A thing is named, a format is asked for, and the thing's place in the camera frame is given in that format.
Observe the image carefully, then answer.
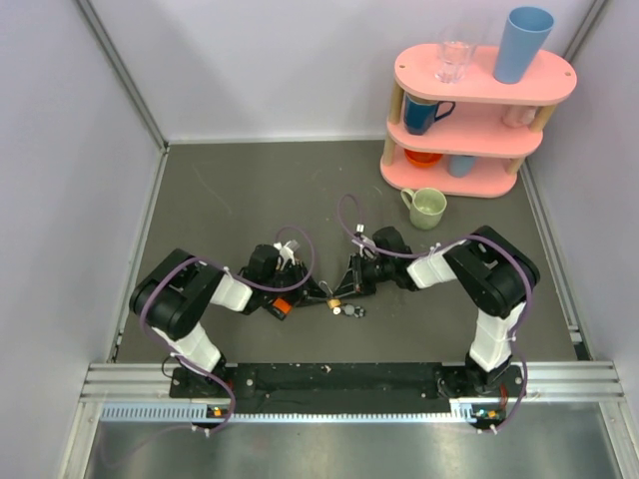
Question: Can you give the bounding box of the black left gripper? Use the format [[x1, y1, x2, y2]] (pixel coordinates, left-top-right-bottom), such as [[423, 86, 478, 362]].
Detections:
[[263, 259, 331, 306]]

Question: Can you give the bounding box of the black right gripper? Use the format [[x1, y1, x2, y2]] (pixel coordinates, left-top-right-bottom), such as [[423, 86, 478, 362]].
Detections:
[[332, 252, 394, 300]]

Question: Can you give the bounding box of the black white keychain charm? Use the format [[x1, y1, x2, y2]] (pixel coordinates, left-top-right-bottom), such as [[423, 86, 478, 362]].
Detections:
[[332, 303, 365, 318]]

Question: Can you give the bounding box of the orange black hook lock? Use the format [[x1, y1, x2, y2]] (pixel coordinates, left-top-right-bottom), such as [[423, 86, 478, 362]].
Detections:
[[268, 297, 293, 321]]

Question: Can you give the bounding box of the small brass padlock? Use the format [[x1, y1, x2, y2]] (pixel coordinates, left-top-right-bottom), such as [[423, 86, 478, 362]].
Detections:
[[326, 298, 341, 310]]

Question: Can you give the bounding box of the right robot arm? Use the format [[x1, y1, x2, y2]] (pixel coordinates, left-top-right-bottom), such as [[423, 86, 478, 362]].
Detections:
[[331, 225, 540, 398]]

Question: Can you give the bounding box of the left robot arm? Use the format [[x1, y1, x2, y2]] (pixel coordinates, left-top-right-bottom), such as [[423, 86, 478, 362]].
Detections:
[[129, 240, 328, 396]]

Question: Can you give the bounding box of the light green mug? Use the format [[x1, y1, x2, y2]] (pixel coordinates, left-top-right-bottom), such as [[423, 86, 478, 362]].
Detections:
[[400, 188, 447, 231]]

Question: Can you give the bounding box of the orange bowl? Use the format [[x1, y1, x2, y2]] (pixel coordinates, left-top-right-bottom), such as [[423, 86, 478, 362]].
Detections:
[[403, 149, 443, 169]]

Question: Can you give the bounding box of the small light blue cup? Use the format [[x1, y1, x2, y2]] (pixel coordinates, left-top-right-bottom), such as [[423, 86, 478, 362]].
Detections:
[[447, 155, 476, 178]]

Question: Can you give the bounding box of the dark blue mug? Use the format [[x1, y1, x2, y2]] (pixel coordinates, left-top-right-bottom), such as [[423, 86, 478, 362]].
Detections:
[[403, 94, 456, 136]]

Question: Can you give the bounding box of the pink three-tier shelf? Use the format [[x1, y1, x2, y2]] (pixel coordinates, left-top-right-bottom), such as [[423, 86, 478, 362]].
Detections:
[[379, 44, 577, 198]]

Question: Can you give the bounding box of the pink mug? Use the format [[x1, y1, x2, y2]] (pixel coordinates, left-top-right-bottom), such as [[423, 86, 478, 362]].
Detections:
[[501, 105, 537, 128]]

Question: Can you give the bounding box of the clear drinking glass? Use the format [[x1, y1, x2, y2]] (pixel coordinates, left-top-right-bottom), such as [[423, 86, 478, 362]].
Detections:
[[434, 24, 476, 84]]

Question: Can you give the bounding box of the light blue tall cup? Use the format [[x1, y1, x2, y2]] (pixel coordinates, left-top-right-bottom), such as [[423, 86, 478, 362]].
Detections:
[[493, 6, 554, 84]]

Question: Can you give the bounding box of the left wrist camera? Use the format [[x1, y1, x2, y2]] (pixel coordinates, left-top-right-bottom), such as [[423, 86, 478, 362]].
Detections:
[[274, 239, 300, 269]]

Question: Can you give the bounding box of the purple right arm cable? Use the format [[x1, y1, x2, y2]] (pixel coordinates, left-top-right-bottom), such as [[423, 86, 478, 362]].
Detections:
[[336, 193, 536, 433]]

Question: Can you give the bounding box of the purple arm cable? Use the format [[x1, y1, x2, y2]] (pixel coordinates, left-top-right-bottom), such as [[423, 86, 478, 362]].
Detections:
[[336, 193, 536, 433], [138, 225, 317, 435]]

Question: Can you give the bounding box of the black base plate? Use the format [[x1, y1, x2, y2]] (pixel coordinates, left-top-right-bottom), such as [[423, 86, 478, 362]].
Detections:
[[168, 361, 529, 415]]

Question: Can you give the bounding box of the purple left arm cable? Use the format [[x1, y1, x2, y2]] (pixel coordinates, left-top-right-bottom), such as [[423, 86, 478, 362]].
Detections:
[[138, 225, 317, 435]]

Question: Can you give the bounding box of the grey slotted cable duct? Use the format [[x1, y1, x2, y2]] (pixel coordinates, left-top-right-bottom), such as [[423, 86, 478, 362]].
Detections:
[[100, 397, 503, 426]]

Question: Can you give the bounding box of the aluminium frame rail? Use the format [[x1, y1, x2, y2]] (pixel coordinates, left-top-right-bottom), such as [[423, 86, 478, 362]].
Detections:
[[80, 361, 625, 402]]

